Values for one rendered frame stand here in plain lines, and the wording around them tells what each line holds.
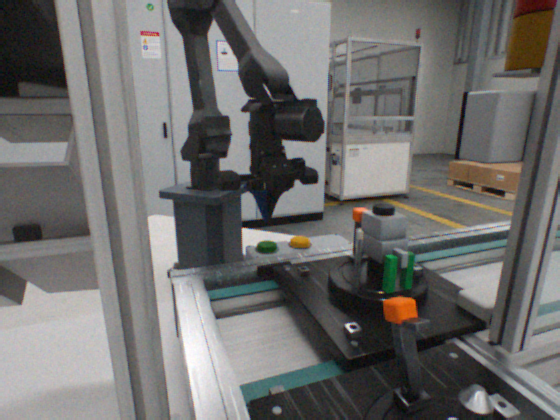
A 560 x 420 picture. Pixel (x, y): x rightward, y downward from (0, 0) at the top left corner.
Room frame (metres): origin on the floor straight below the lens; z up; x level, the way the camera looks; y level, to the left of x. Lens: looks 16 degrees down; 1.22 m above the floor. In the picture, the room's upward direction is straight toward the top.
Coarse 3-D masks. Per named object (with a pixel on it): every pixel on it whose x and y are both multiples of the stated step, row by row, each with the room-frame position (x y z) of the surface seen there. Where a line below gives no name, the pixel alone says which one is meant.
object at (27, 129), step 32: (0, 0) 0.21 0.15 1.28; (32, 0) 0.21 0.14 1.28; (0, 32) 0.23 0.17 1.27; (32, 32) 0.24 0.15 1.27; (0, 64) 0.26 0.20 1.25; (32, 64) 0.26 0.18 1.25; (32, 96) 0.30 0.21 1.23; (64, 96) 0.31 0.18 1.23; (0, 128) 0.35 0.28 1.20; (32, 128) 0.36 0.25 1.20; (64, 128) 0.36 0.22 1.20
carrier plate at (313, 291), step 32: (288, 288) 0.46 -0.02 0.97; (320, 288) 0.45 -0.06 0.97; (448, 288) 0.45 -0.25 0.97; (320, 320) 0.37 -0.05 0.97; (352, 320) 0.37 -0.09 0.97; (384, 320) 0.37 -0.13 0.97; (448, 320) 0.37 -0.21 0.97; (480, 320) 0.37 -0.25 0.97; (352, 352) 0.31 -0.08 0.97; (384, 352) 0.32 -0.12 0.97
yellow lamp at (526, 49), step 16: (528, 16) 0.36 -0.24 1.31; (544, 16) 0.35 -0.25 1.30; (512, 32) 0.38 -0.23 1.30; (528, 32) 0.36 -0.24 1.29; (544, 32) 0.35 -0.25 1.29; (512, 48) 0.37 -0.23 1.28; (528, 48) 0.36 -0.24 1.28; (544, 48) 0.35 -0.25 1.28; (512, 64) 0.37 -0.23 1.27; (528, 64) 0.35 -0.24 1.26
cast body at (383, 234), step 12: (384, 204) 0.46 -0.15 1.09; (372, 216) 0.44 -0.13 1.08; (384, 216) 0.44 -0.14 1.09; (396, 216) 0.44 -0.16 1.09; (360, 228) 0.48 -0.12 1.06; (372, 228) 0.44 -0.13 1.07; (384, 228) 0.43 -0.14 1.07; (396, 228) 0.43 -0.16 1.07; (372, 240) 0.44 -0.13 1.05; (384, 240) 0.43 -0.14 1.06; (396, 240) 0.43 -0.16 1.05; (408, 240) 0.43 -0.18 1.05; (372, 252) 0.44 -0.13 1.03; (384, 252) 0.42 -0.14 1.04; (396, 252) 0.42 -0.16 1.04
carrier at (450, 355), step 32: (448, 352) 0.31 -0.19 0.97; (320, 384) 0.27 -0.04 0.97; (352, 384) 0.27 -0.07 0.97; (384, 384) 0.27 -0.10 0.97; (448, 384) 0.27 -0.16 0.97; (480, 384) 0.27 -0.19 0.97; (256, 416) 0.23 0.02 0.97; (288, 416) 0.23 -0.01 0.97; (320, 416) 0.23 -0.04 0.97; (352, 416) 0.23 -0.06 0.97; (384, 416) 0.21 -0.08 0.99; (416, 416) 0.21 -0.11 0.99; (448, 416) 0.18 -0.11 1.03; (480, 416) 0.17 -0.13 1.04; (512, 416) 0.20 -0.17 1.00; (544, 416) 0.23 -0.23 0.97
